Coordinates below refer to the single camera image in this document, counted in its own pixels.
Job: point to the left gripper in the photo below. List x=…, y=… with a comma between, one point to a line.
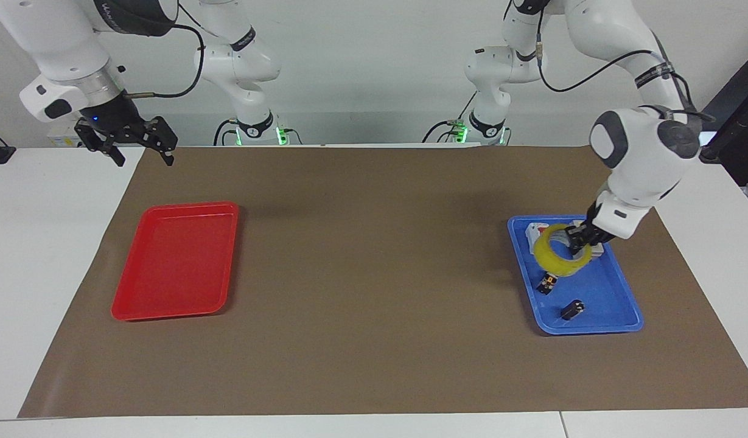
x=593, y=214

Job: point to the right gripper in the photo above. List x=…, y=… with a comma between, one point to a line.
x=117, y=115

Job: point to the yellow tape roll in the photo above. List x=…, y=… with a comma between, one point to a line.
x=553, y=265

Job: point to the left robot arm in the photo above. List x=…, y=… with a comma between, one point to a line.
x=638, y=152

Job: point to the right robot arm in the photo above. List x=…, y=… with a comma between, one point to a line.
x=63, y=42

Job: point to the white and red small box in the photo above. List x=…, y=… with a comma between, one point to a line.
x=537, y=231

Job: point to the small black and orange part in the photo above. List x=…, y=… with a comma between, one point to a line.
x=547, y=283

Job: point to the blue plastic tray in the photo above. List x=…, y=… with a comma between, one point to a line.
x=599, y=292

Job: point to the red plastic tray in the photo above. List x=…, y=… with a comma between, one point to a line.
x=173, y=261

